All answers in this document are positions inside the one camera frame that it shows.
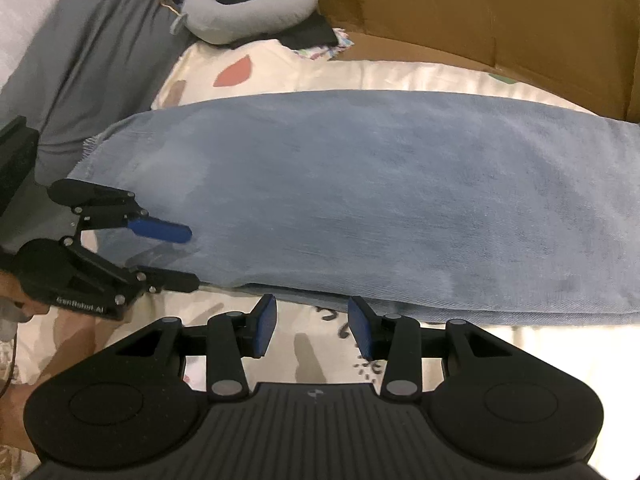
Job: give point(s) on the dark grey quilt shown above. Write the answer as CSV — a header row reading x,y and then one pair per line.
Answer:
x,y
90,60

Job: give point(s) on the colourful patterned cloth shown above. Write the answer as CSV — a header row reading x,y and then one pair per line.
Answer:
x,y
325,51

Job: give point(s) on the cream printed bedsheet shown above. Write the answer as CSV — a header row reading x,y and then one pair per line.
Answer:
x,y
270,77

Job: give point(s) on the white quilt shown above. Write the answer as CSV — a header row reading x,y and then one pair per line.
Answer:
x,y
30,20

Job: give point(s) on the black cloth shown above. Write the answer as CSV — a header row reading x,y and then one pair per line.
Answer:
x,y
310,32

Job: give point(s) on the grey neck pillow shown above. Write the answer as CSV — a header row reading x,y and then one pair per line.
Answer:
x,y
280,10

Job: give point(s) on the person's left hand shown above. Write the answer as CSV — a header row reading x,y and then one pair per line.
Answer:
x,y
10,287

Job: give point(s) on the light blue denim jeans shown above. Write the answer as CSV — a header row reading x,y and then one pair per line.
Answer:
x,y
375,185

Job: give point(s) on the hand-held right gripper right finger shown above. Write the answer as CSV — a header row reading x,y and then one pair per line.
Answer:
x,y
361,327

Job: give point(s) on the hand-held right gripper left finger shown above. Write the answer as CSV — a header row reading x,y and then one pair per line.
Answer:
x,y
264,325

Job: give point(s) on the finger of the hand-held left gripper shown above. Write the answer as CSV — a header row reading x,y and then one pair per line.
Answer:
x,y
170,282
160,232

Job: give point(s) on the large brown cardboard sheet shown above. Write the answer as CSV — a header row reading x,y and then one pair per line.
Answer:
x,y
450,10

